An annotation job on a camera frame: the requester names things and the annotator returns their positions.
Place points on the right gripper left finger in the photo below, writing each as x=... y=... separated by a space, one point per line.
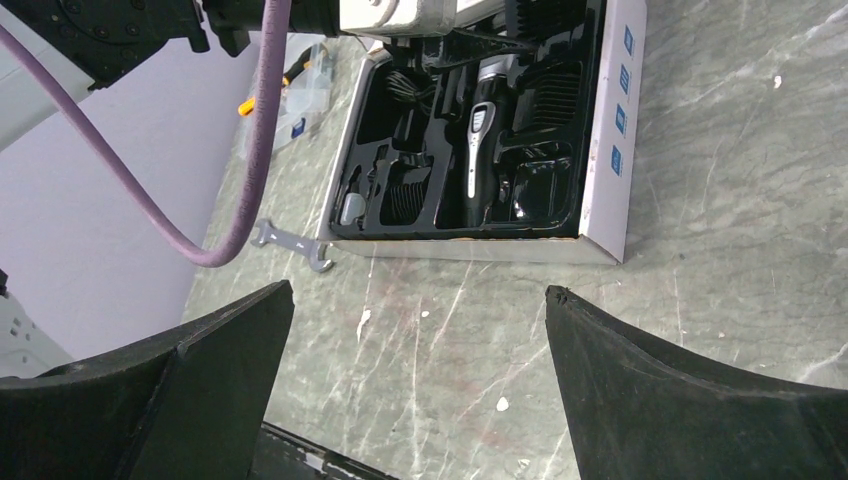
x=186 y=403

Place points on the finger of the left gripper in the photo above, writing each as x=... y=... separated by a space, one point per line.
x=462 y=47

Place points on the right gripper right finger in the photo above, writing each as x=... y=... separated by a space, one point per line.
x=640 y=407

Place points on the black silver hair clipper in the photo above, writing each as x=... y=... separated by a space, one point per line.
x=490 y=115

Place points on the black comb guard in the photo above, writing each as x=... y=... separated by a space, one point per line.
x=405 y=195
x=545 y=18
x=553 y=96

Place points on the white hair clipper box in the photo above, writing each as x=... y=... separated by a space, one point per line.
x=510 y=140

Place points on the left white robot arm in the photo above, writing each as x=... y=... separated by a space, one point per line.
x=107 y=39

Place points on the clear plastic organizer box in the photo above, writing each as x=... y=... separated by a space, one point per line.
x=306 y=88

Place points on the small white oil bottle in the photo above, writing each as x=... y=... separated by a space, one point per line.
x=353 y=208

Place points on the silver combination wrench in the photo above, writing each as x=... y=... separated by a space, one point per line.
x=311 y=249

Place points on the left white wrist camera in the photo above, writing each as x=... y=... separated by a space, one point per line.
x=412 y=18

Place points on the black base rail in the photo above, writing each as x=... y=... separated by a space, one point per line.
x=280 y=454

